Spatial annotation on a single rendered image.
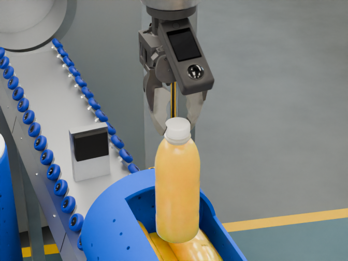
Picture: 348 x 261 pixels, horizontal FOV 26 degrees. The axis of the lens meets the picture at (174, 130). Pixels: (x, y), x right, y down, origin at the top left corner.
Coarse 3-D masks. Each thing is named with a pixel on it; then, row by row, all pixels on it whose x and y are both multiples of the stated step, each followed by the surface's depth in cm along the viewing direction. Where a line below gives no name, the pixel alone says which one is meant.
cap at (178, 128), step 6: (168, 120) 116; (174, 120) 117; (180, 120) 117; (186, 120) 116; (168, 126) 115; (174, 126) 115; (180, 126) 115; (186, 126) 115; (168, 132) 115; (174, 132) 114; (180, 132) 114; (186, 132) 115; (174, 138) 115; (180, 138) 115
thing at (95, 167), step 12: (72, 132) 195; (84, 132) 196; (96, 132) 196; (72, 144) 196; (84, 144) 196; (96, 144) 197; (108, 144) 200; (72, 156) 198; (84, 156) 198; (96, 156) 199; (108, 156) 202; (72, 168) 202; (84, 168) 201; (96, 168) 203; (108, 168) 204
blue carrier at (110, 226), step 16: (128, 176) 154; (144, 176) 153; (112, 192) 152; (128, 192) 150; (144, 192) 157; (96, 208) 152; (112, 208) 149; (128, 208) 146; (144, 208) 159; (208, 208) 161; (96, 224) 150; (112, 224) 146; (128, 224) 144; (144, 224) 162; (208, 224) 164; (96, 240) 149; (112, 240) 144; (128, 240) 141; (144, 240) 139; (224, 240) 157; (96, 256) 148; (112, 256) 142; (128, 256) 139; (144, 256) 136; (224, 256) 158; (240, 256) 150
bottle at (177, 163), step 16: (160, 144) 118; (176, 144) 116; (192, 144) 117; (160, 160) 117; (176, 160) 116; (192, 160) 117; (160, 176) 118; (176, 176) 117; (192, 176) 118; (160, 192) 120; (176, 192) 118; (192, 192) 119; (160, 208) 122; (176, 208) 120; (192, 208) 121; (160, 224) 124; (176, 224) 122; (192, 224) 123; (176, 240) 124
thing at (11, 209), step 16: (0, 160) 195; (0, 176) 195; (0, 192) 197; (0, 208) 198; (0, 224) 200; (16, 224) 210; (0, 240) 202; (16, 240) 211; (0, 256) 205; (16, 256) 212
